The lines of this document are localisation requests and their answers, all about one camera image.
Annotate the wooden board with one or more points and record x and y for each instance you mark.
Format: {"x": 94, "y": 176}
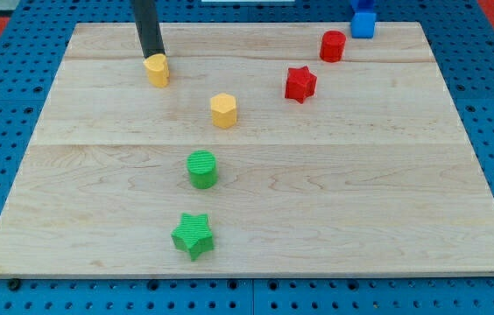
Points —
{"x": 372, "y": 176}

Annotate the green cylinder block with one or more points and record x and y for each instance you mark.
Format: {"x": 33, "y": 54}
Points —
{"x": 202, "y": 169}

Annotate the yellow hexagon block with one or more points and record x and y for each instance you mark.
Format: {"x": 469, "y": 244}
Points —
{"x": 223, "y": 110}

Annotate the red star block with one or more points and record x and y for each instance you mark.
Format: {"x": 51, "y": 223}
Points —
{"x": 300, "y": 84}

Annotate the green star block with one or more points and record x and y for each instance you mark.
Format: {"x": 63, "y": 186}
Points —
{"x": 193, "y": 235}

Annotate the yellow heart block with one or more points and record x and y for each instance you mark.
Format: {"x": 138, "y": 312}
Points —
{"x": 157, "y": 70}

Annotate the red cylinder block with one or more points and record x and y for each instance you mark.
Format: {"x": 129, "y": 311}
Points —
{"x": 332, "y": 46}

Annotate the blue block behind cube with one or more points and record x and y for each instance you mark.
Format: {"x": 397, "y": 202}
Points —
{"x": 362, "y": 6}

